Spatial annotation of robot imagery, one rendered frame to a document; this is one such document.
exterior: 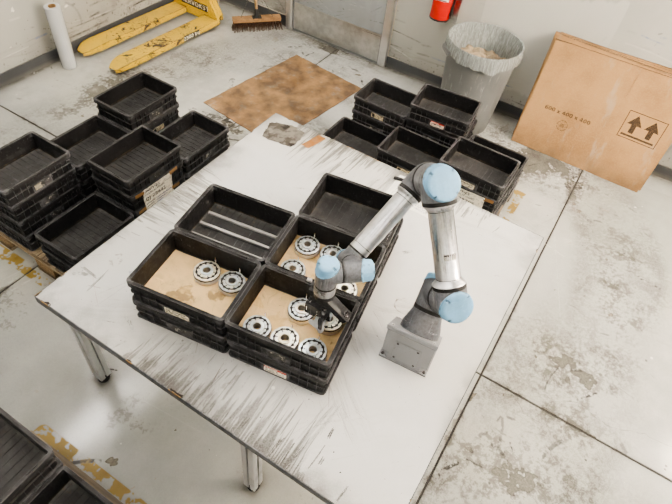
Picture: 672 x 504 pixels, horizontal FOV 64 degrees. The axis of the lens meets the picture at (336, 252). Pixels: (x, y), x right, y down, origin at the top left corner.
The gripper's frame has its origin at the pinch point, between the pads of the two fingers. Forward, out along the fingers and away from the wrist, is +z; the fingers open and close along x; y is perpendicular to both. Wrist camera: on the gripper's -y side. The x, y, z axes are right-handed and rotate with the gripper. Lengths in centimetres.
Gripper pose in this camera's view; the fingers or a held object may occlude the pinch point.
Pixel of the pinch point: (325, 327)
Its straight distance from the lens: 199.9
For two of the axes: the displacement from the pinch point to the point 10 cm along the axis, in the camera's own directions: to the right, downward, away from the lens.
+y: -8.7, -4.2, 2.6
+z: -0.9, 6.6, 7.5
